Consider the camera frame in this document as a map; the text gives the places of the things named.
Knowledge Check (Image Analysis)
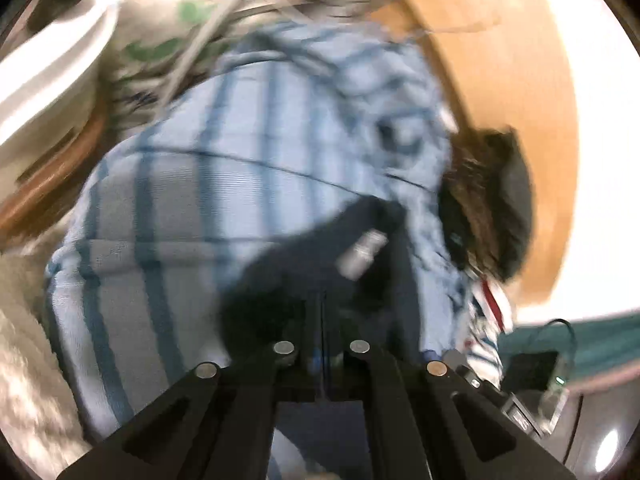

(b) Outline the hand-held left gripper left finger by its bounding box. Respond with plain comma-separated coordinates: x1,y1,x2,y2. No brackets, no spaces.
55,292,323,480

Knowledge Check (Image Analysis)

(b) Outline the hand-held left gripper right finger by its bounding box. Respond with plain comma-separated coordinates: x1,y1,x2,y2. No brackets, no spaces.
324,310,578,480

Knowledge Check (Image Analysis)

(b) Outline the navy knit cardigan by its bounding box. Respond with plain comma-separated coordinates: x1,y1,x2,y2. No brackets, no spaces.
217,195,426,366

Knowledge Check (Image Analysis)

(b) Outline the white red blue printed cloth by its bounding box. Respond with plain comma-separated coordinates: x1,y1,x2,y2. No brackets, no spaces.
457,265,513,386

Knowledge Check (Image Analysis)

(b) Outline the teal green cloth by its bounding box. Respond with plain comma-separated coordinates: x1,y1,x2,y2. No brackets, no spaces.
497,315,640,381

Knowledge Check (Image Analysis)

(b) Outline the black cloth garment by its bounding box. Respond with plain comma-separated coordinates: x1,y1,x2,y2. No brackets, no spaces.
495,127,536,283

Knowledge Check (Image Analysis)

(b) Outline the brown striped fringed scarf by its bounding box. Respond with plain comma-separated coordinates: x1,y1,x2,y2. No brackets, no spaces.
437,127,521,281

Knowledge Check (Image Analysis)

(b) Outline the blue striped blanket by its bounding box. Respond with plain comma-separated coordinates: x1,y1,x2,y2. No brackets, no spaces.
42,22,481,480

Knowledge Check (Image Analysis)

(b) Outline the pale fluffy rug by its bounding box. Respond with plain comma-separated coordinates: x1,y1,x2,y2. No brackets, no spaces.
0,240,96,466

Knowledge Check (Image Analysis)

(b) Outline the wooden headboard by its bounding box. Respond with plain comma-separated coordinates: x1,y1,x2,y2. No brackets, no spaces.
367,0,581,306

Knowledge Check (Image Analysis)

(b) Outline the brown round wooden stand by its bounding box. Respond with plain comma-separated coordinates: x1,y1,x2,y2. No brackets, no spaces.
0,105,108,231

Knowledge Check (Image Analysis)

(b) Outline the white green-dotted tote bag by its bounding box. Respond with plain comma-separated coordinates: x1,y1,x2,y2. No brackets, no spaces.
107,0,261,126

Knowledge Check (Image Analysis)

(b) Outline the white plastic basin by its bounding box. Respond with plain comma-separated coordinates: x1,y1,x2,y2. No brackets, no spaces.
0,0,121,146

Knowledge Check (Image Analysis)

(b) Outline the white curved frame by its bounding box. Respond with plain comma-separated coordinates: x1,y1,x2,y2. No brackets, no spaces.
160,0,301,111

